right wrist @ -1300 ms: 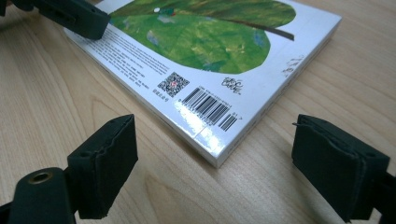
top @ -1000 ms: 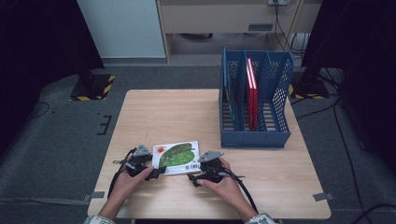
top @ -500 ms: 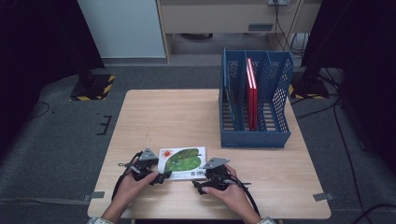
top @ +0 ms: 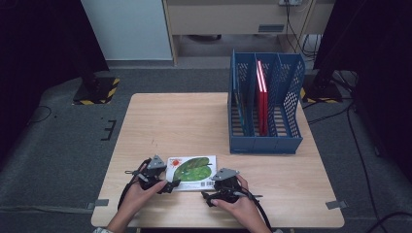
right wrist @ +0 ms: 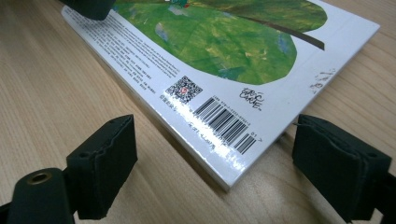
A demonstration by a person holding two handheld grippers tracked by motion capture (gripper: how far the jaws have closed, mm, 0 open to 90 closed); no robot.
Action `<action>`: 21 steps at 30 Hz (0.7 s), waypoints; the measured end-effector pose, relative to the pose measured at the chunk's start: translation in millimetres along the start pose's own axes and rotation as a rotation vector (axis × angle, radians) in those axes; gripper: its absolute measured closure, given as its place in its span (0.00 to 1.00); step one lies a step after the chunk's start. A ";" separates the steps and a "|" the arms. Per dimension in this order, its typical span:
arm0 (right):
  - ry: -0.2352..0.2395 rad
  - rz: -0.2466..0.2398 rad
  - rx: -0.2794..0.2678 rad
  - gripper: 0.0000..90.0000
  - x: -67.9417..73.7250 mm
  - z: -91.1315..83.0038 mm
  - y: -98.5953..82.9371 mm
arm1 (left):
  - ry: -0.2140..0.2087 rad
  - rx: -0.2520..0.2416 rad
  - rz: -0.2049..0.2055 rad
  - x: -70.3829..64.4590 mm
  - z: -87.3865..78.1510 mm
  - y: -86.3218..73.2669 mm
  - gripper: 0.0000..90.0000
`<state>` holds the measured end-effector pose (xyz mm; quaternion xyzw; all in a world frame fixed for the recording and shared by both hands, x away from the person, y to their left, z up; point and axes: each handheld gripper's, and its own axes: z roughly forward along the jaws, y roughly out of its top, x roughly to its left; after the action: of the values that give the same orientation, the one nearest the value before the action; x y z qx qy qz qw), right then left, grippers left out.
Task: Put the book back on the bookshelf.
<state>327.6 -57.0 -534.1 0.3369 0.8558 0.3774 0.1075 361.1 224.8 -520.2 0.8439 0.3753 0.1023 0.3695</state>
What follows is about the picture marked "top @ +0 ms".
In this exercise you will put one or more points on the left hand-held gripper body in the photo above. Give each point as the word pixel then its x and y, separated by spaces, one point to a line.
pixel 152 178

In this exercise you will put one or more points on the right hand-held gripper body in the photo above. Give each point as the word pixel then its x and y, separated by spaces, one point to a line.
pixel 226 189

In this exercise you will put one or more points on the white and green picture book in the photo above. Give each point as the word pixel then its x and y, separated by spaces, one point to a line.
pixel 194 168

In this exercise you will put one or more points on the blue plastic file rack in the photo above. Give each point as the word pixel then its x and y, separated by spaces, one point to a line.
pixel 278 144

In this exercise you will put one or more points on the red picture book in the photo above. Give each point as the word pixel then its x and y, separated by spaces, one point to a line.
pixel 265 110
pixel 260 110

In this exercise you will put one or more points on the person's right hand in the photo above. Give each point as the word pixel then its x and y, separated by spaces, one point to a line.
pixel 243 210

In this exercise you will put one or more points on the person's left hand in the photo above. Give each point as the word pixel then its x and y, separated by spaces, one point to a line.
pixel 139 204

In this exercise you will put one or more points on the grey tape piece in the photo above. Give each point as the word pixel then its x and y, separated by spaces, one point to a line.
pixel 336 205
pixel 98 204

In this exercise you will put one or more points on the black yellow striped stand base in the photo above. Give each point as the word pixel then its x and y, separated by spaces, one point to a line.
pixel 97 92
pixel 324 92

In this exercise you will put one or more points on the white cabinet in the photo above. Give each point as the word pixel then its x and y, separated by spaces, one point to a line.
pixel 129 29

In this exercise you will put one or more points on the beige wooden desk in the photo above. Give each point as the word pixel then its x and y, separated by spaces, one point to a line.
pixel 223 16

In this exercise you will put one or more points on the white power strip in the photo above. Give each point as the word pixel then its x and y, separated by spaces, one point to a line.
pixel 290 2

